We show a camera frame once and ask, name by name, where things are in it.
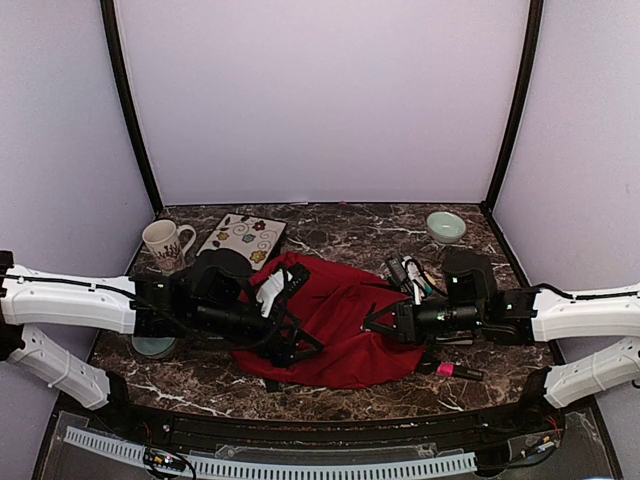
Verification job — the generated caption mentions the black curved table edge rail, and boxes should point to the black curved table edge rail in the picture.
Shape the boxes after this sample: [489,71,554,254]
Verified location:
[59,389,596,451]

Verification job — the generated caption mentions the pink and black highlighter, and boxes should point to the pink and black highlighter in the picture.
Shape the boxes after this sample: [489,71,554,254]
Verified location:
[436,362,484,382]

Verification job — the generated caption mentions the green bowl back right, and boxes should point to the green bowl back right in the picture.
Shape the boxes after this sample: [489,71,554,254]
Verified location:
[427,211,467,245]

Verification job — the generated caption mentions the floral ceramic trivet tile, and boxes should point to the floral ceramic trivet tile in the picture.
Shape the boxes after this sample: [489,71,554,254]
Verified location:
[197,213,287,271]

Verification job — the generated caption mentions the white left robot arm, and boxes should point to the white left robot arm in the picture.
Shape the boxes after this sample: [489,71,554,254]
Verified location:
[1,249,309,436]

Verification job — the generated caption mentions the red student backpack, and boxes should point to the red student backpack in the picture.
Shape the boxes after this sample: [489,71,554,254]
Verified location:
[232,252,423,389]

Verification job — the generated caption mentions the white slotted cable duct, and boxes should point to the white slotted cable duct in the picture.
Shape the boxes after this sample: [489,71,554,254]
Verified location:
[63,427,478,479]

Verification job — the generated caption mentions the green bowl front left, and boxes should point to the green bowl front left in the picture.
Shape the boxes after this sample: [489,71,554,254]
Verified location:
[131,337,177,359]

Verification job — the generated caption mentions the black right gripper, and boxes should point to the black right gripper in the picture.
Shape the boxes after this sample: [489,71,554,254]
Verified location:
[364,295,485,344]

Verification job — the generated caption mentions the green bowl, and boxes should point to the green bowl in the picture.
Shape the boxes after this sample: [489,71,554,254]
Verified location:
[131,337,177,359]
[427,211,467,245]

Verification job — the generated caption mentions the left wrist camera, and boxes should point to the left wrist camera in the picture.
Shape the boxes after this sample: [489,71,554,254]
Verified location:
[256,263,310,318]

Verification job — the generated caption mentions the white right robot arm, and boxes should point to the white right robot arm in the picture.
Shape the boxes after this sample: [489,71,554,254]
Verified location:
[363,250,639,434]

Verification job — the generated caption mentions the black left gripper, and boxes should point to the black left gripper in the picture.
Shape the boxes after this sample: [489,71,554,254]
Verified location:
[192,299,324,368]

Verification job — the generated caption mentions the cream floral mug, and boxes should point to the cream floral mug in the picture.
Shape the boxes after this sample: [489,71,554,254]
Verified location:
[142,219,197,275]

